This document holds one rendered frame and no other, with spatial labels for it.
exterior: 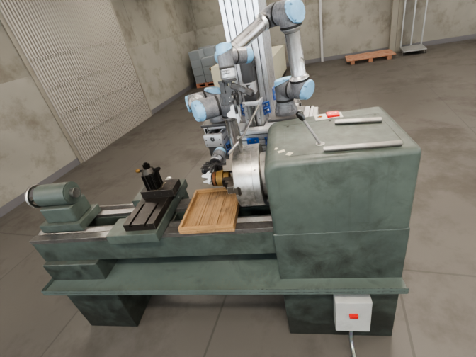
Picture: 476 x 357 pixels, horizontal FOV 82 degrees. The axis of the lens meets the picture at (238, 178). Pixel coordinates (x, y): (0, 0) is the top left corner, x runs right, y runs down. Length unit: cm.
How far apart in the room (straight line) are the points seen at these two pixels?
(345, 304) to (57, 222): 173
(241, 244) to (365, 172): 72
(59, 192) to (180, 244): 77
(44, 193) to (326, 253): 161
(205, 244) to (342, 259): 70
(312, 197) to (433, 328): 125
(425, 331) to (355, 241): 90
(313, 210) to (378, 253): 40
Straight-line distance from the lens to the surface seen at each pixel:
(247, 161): 126
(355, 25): 968
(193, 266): 177
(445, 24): 1010
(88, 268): 200
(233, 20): 202
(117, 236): 161
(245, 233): 143
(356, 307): 166
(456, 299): 234
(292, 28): 165
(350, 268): 153
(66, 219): 197
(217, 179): 140
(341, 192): 121
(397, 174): 122
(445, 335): 217
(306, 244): 139
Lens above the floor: 179
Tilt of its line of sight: 31 degrees down
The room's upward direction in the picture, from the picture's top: 13 degrees counter-clockwise
